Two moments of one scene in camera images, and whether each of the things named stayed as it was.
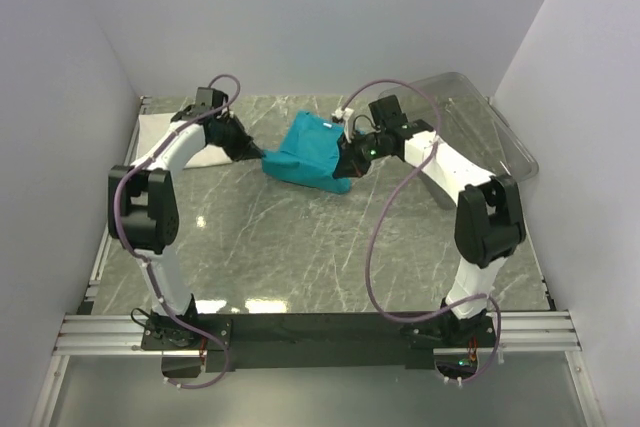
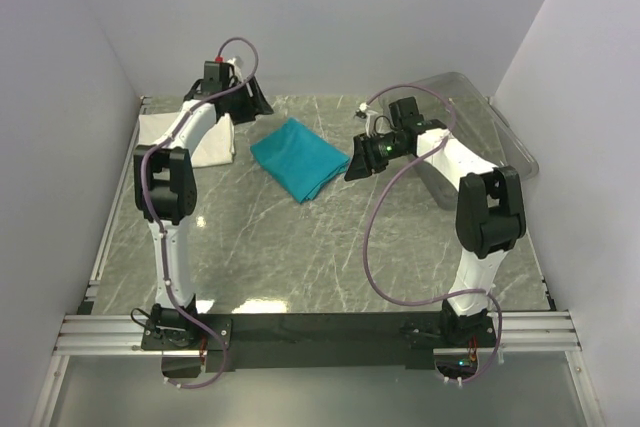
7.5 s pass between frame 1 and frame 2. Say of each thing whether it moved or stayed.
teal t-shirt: moved
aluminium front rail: stayed
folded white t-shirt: stayed
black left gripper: moved
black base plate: stayed
